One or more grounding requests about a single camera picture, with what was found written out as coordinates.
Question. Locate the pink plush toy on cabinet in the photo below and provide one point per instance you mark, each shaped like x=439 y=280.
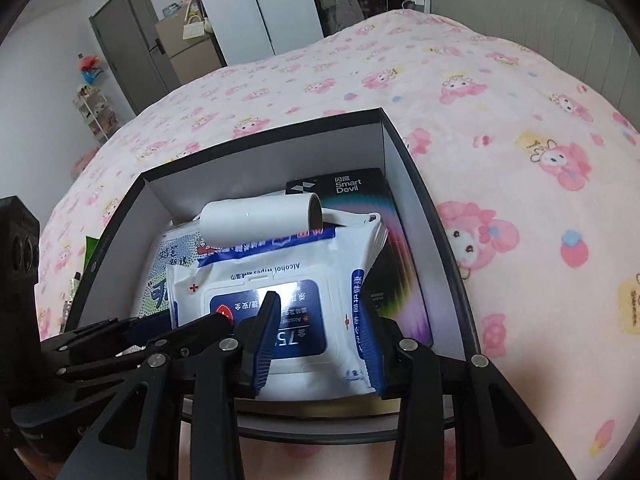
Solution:
x=188 y=0

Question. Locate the white shelf rack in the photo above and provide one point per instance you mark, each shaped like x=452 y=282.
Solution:
x=95 y=112

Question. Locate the white handbag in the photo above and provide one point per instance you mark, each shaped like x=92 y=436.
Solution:
x=194 y=30

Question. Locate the red blue wall toy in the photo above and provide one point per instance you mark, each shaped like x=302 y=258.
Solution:
x=89 y=67

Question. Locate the cartoon comic book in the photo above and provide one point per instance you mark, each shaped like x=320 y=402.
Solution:
x=155 y=280

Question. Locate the grey door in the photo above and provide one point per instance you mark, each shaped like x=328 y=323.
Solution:
x=125 y=45

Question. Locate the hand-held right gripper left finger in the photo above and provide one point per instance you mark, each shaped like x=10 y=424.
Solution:
x=265 y=355

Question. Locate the green snack packet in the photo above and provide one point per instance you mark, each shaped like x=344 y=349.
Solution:
x=91 y=250

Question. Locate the black cardboard box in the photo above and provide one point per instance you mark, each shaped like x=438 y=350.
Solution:
x=405 y=200

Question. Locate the white wardrobe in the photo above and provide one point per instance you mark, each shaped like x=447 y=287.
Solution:
x=235 y=10

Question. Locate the pink printed blanket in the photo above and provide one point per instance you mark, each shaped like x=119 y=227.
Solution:
x=500 y=110

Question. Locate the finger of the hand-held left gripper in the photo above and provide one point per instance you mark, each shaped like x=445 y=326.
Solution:
x=145 y=326
x=200 y=330

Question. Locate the white wet wipes packet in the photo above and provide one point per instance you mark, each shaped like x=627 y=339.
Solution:
x=300 y=280

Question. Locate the white lint roller refill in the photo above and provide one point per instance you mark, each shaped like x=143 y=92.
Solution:
x=250 y=220

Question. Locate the beige cabinet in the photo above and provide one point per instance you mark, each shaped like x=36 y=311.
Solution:
x=190 y=60

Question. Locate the black rainbow print box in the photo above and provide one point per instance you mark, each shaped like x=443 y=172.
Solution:
x=395 y=270

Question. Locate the grey padded bed headboard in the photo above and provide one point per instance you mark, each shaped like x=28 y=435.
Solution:
x=525 y=15

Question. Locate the white charger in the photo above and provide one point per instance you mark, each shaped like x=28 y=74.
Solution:
x=425 y=0

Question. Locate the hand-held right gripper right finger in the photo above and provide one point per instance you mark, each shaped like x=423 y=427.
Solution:
x=370 y=355

